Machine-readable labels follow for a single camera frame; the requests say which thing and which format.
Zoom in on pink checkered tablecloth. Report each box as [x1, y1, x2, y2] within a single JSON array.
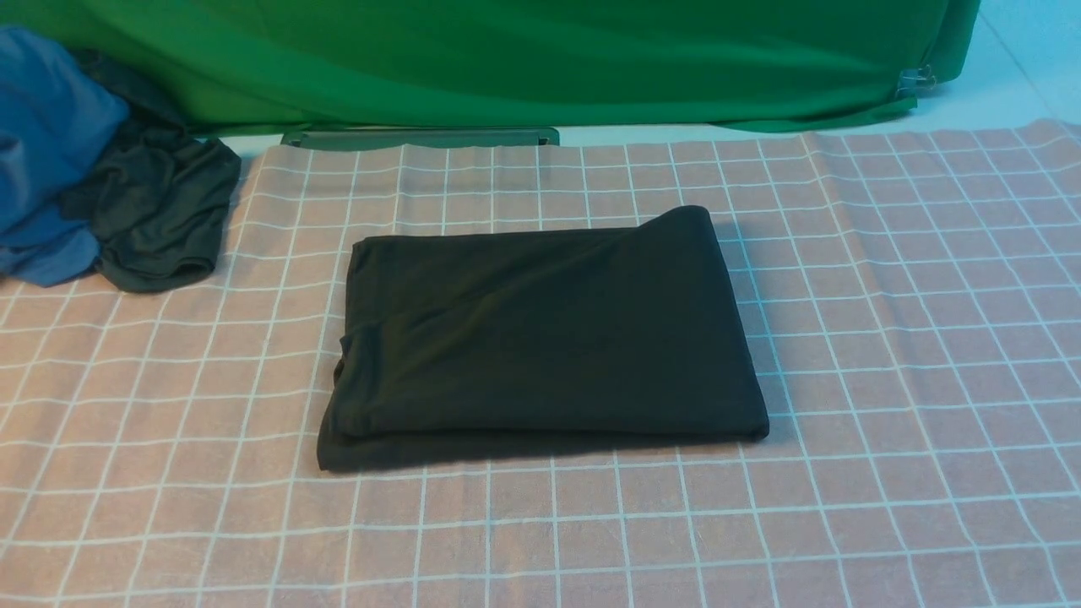
[[1, 121, 1080, 607]]

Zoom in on green backdrop cloth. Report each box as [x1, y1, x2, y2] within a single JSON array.
[[3, 1, 980, 134]]

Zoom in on metal binder clip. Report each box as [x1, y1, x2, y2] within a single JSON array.
[[894, 64, 937, 100]]

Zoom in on dark gray long-sleeve shirt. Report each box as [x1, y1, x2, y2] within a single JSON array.
[[316, 204, 771, 474]]

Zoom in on blue crumpled garment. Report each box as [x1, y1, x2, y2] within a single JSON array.
[[1, 24, 130, 287]]

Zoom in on dark gray crumpled garment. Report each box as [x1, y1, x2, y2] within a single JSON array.
[[57, 49, 241, 294]]

